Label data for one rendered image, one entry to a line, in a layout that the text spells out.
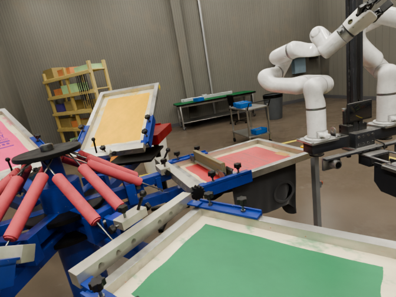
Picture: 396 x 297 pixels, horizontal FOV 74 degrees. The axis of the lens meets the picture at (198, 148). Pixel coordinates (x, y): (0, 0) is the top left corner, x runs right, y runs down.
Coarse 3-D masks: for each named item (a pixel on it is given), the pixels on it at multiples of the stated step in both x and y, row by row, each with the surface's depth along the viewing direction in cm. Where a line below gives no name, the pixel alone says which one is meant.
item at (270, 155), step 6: (264, 156) 180; (270, 156) 178; (276, 156) 176; (282, 156) 174; (288, 156) 172; (270, 162) 167; (234, 168) 167; (252, 168) 162; (204, 174) 165; (216, 174) 162; (204, 180) 155; (210, 180) 154
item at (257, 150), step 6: (246, 150) 200; (252, 150) 197; (258, 150) 195; (264, 150) 192; (270, 150) 190; (222, 156) 195; (228, 156) 193; (186, 168) 182; (192, 168) 180; (198, 168) 179; (204, 168) 176; (198, 174) 167
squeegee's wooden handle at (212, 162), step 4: (196, 152) 179; (200, 152) 177; (196, 156) 181; (200, 156) 173; (204, 156) 167; (208, 156) 165; (200, 160) 175; (204, 160) 169; (208, 160) 163; (212, 160) 157; (216, 160) 154; (204, 164) 170; (208, 164) 165; (212, 164) 159; (216, 164) 153; (220, 164) 148; (224, 164) 149; (212, 168) 160; (216, 168) 155; (220, 168) 149; (224, 168) 150; (224, 172) 150
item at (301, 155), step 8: (240, 144) 206; (248, 144) 209; (264, 144) 204; (272, 144) 195; (280, 144) 188; (208, 152) 199; (216, 152) 198; (224, 152) 201; (296, 152) 174; (304, 152) 164; (184, 160) 189; (280, 160) 157; (288, 160) 156; (296, 160) 159; (256, 168) 152; (264, 168) 150; (272, 168) 152; (280, 168) 155; (192, 176) 155; (256, 176) 149
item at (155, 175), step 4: (156, 172) 157; (144, 176) 154; (148, 176) 153; (152, 176) 152; (156, 176) 152; (160, 176) 153; (164, 176) 154; (168, 176) 155; (144, 180) 150; (148, 180) 151; (152, 180) 152; (164, 180) 155; (144, 184) 150; (152, 184) 152
